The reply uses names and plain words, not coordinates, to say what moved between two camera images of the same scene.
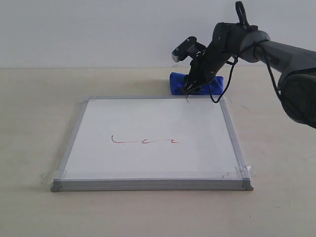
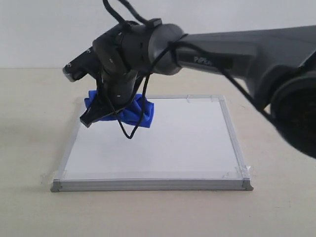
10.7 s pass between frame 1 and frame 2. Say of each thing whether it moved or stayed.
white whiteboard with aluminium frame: stayed
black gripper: moved
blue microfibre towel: moved
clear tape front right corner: stayed
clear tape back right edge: stayed
